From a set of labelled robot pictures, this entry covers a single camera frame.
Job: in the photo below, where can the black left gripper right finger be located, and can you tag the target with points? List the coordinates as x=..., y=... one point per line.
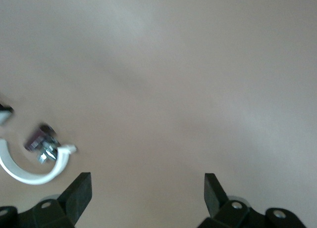
x=218, y=205

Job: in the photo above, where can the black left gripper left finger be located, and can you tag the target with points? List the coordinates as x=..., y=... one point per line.
x=74, y=200

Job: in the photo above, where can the small black switch part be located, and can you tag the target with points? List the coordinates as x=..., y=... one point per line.
x=4, y=114

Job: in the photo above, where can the white curved plastic clamp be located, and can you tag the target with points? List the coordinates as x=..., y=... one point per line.
x=29, y=177

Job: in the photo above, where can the brown block with metal screws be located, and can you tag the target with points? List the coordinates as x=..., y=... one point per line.
x=39, y=139

